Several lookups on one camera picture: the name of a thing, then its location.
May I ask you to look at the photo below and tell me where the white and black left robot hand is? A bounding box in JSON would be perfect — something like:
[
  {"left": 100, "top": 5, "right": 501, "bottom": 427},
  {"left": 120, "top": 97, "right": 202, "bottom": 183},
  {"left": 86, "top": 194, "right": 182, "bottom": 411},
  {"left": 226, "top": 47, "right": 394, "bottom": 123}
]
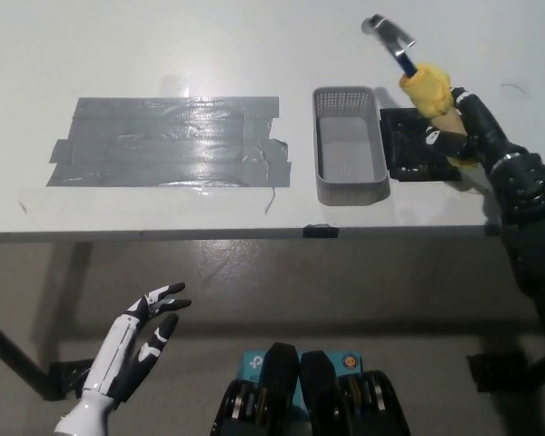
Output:
[{"left": 79, "top": 282, "right": 193, "bottom": 403}]

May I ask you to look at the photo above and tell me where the hammer with yellow cloth grip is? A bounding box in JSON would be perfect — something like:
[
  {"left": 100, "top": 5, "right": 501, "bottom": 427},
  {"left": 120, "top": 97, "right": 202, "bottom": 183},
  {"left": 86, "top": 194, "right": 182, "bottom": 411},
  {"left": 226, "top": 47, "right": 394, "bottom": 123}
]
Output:
[{"left": 361, "top": 13, "right": 481, "bottom": 172}]

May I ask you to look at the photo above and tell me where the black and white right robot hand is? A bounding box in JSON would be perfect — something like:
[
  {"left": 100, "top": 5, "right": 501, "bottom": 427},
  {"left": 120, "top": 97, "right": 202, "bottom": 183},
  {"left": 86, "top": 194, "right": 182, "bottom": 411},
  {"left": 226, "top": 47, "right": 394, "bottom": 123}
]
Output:
[{"left": 422, "top": 86, "right": 527, "bottom": 173}]

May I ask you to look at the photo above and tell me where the grey plastic perforated basket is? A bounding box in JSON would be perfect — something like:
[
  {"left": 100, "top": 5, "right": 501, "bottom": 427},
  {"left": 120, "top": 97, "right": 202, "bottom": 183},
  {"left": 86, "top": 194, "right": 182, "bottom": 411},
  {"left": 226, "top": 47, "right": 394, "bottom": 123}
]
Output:
[{"left": 312, "top": 85, "right": 390, "bottom": 205}]

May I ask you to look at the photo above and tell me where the grey duct tape patch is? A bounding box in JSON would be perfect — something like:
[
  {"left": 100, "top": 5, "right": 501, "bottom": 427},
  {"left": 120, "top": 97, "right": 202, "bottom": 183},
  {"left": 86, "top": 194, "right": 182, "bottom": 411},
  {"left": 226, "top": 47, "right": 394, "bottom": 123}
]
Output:
[{"left": 45, "top": 95, "right": 292, "bottom": 188}]

